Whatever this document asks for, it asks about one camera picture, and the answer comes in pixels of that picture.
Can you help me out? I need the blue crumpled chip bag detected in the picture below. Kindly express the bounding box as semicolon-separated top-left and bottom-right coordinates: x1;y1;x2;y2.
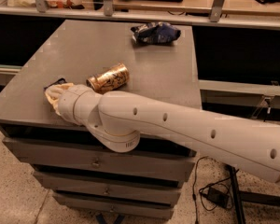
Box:
131;21;181;45

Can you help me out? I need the blue rxbar blueberry wrapper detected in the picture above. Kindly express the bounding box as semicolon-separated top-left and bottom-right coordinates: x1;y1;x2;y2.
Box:
44;77;66;91

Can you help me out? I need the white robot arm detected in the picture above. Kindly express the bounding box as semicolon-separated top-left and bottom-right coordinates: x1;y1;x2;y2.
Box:
45;83;280;185

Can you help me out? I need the black power adapter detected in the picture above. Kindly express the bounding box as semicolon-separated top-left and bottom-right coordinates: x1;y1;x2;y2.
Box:
206;188;229;208

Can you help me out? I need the black cable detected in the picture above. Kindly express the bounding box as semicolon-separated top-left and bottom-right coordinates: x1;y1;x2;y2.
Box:
191;155;241;224

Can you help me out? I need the grey drawer cabinet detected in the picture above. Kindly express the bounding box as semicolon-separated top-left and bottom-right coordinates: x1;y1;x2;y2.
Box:
0;20;201;219

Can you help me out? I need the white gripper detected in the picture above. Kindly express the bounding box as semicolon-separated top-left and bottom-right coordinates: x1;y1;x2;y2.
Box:
45;83;93;125

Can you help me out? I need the grey metal railing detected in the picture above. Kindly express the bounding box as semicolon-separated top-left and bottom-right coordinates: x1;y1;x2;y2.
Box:
0;0;280;30

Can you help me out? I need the gold drink can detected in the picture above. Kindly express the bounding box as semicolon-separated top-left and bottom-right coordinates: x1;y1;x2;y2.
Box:
86;63;130;94

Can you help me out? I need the black metal floor stand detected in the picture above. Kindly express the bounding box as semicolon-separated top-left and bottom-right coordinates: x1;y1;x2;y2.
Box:
226;165;280;224

